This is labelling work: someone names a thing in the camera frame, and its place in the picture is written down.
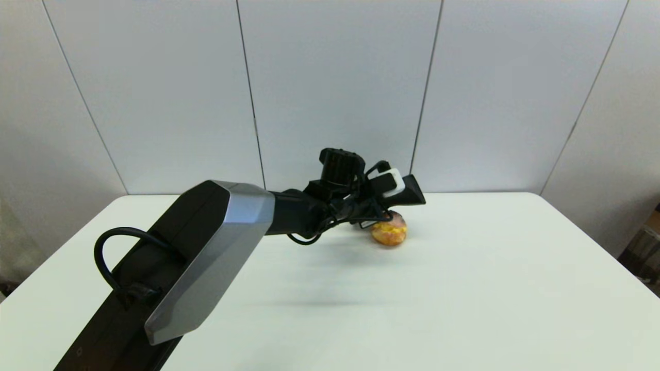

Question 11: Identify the cream filled bread bun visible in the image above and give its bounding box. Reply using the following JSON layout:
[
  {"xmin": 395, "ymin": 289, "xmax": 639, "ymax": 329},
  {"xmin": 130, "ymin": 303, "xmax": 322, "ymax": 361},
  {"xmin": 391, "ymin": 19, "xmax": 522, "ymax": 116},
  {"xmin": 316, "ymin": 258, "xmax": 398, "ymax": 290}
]
[{"xmin": 371, "ymin": 210, "xmax": 407, "ymax": 247}]

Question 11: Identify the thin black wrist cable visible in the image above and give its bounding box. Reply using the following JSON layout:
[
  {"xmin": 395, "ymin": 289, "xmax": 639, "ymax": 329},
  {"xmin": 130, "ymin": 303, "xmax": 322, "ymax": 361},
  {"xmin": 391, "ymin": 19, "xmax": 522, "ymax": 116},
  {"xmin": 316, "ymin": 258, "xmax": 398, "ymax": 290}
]
[{"xmin": 286, "ymin": 160, "xmax": 395, "ymax": 246}]

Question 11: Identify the grey metal rack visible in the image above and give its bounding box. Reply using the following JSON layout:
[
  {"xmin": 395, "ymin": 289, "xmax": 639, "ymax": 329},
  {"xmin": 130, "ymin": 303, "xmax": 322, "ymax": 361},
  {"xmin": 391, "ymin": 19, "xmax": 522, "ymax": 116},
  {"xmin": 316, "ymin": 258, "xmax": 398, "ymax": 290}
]
[{"xmin": 617, "ymin": 227, "xmax": 660, "ymax": 298}]

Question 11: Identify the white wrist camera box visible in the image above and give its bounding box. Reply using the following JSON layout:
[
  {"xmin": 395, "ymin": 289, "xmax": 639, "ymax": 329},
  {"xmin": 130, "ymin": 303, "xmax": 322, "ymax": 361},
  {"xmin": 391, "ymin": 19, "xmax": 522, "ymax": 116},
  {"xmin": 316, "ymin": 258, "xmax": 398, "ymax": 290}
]
[{"xmin": 367, "ymin": 167, "xmax": 406, "ymax": 199}]

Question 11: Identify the thick black elbow cable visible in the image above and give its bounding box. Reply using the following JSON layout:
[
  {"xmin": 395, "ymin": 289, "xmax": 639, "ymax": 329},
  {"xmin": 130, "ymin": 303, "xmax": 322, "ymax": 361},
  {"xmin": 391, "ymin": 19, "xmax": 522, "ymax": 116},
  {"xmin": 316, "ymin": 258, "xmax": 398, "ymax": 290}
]
[{"xmin": 94, "ymin": 227, "xmax": 173, "ymax": 307}]

